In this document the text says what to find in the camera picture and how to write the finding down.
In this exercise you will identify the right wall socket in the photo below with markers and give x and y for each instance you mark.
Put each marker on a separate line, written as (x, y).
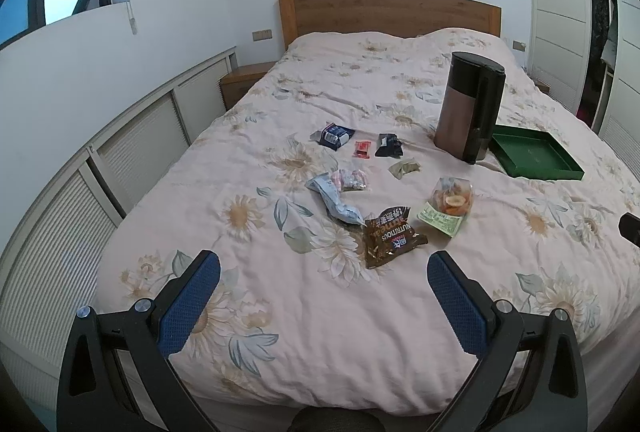
(519, 46)

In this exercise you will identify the brown nutritious snack bag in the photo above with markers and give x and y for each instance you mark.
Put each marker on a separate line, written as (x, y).
(389, 235)

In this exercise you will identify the wooden nightstand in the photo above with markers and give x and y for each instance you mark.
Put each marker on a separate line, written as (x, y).
(238, 82)

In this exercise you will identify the floral pink bedspread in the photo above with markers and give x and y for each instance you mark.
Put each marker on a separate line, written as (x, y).
(297, 318)

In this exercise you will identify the olive green small packet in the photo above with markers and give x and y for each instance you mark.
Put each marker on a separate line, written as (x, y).
(404, 167)

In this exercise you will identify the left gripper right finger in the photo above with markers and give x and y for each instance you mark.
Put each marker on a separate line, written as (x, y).
(528, 374)

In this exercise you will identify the black snack packet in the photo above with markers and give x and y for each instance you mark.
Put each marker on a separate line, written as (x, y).
(389, 146)

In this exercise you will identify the white wardrobe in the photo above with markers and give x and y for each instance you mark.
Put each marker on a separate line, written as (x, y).
(587, 52)

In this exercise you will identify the wall socket panel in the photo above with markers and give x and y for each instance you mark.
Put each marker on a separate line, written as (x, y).
(262, 35)

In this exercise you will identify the green tray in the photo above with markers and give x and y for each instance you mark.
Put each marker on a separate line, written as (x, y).
(533, 154)

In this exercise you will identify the light blue packet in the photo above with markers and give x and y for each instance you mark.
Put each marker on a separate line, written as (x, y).
(332, 200)

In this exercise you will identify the wooden headboard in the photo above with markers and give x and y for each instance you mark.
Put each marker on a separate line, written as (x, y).
(401, 18)

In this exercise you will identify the brown black cylindrical container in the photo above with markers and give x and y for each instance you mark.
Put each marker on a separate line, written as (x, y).
(470, 107)

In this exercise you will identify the red candy packet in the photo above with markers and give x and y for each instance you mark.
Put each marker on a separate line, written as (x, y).
(362, 149)

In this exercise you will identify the pink clear candy bag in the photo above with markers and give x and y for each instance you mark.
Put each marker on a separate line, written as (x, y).
(349, 180)

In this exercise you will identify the clear bag orange snacks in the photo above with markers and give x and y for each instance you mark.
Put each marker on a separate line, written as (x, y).
(450, 203)

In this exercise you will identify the white radiator cover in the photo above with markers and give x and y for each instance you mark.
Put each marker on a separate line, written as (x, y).
(49, 266)

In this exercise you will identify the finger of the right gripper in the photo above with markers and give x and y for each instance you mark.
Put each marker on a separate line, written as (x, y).
(629, 227)

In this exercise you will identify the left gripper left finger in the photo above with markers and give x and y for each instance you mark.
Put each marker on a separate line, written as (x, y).
(93, 391)

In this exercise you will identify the dark blue snack packet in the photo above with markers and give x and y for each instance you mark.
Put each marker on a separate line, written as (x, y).
(332, 136)

